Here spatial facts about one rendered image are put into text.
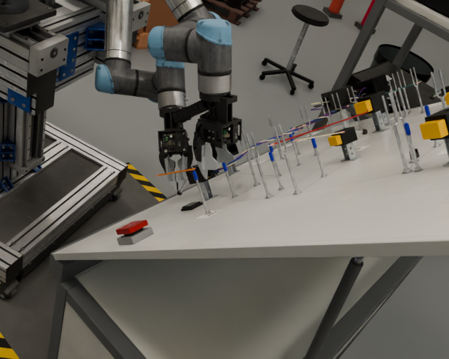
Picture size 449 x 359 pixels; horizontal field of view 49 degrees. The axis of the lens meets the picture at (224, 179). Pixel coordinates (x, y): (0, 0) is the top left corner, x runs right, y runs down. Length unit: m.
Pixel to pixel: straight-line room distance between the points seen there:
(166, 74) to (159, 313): 0.61
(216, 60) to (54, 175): 1.54
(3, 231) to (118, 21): 1.12
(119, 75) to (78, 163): 1.22
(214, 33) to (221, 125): 0.20
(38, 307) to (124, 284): 0.95
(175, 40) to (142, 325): 0.68
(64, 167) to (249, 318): 1.45
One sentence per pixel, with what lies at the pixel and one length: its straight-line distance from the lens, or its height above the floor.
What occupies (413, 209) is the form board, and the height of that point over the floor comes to 1.50.
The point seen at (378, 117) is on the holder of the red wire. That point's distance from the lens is 1.49.
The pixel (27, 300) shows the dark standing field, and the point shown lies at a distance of 2.26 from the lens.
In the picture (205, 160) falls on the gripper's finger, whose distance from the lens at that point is 1.15.
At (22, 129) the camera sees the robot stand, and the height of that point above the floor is 0.56.
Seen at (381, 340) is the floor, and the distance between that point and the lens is 2.68.
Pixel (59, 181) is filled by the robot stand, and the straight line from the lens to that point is 2.44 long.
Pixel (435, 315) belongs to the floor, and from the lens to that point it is 3.01.
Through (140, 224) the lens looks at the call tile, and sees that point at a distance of 1.04.
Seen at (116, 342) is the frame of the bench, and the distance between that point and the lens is 1.23.
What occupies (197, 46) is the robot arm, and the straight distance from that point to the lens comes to 1.08.
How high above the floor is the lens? 1.85
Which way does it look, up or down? 38 degrees down
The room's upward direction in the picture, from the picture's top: 21 degrees clockwise
